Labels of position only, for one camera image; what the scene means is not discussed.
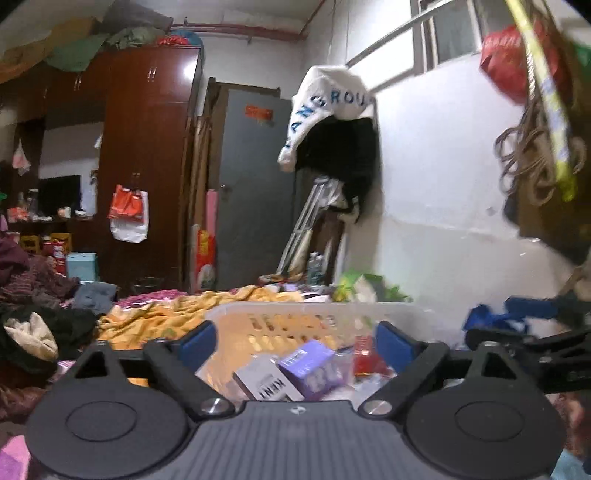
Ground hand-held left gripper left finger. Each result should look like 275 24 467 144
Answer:
71 320 235 421

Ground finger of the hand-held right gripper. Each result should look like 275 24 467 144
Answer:
505 291 591 325
464 329 575 370

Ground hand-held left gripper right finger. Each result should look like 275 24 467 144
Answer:
358 322 521 418

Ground red packet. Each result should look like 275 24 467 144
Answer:
353 335 392 378

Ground white plastic basket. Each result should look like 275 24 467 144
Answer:
194 301 440 408

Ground white carton black print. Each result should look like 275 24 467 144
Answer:
231 354 306 403

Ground purple barcode carton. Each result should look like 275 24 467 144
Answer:
276 339 345 401

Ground blue tote bag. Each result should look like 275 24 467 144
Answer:
462 303 530 336

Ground yellow orange blanket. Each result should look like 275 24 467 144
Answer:
96 285 306 388

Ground green tote bag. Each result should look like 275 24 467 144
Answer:
334 271 413 304

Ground black waste bin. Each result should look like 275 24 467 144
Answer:
133 276 163 295

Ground red printed sack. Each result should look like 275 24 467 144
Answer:
193 225 219 292

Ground olive brown hanging bag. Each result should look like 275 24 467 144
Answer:
502 13 591 266

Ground clear water bottle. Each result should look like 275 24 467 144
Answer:
307 251 325 287

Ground grey cloth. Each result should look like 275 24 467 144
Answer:
73 281 119 315

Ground black cloth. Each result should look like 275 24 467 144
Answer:
0 306 96 371

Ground pink strip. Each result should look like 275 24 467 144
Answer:
205 188 219 237

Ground light blue box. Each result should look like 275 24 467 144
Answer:
65 252 99 281

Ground wooden boards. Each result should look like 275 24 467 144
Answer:
184 114 223 292

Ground orange white plastic bag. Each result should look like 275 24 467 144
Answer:
107 184 150 244

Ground metal crutches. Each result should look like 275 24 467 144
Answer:
276 176 334 278

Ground grey door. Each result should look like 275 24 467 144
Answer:
216 87 302 290

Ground beige cloth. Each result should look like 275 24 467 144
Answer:
4 311 59 364

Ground maroon cloth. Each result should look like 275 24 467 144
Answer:
0 234 80 306

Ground brown wooden wardrobe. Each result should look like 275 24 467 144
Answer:
0 45 205 295

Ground yellow crate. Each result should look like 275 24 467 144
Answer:
20 233 73 256

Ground black hanging garment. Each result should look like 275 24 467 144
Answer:
294 117 382 223

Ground black television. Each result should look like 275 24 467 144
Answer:
37 174 82 219

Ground red plastic bag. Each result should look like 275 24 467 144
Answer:
479 24 556 105

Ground pink white plastic bag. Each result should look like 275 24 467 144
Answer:
11 137 31 177

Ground white printed jacket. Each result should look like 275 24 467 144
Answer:
277 65 378 173

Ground window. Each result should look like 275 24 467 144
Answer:
417 0 509 71

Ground green cloth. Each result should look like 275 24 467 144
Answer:
43 34 112 73

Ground coiled beige rope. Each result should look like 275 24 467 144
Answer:
493 98 588 207

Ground yellow green strap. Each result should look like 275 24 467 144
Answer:
505 0 579 202

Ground metal clothes rail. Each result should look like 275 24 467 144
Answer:
345 4 445 68

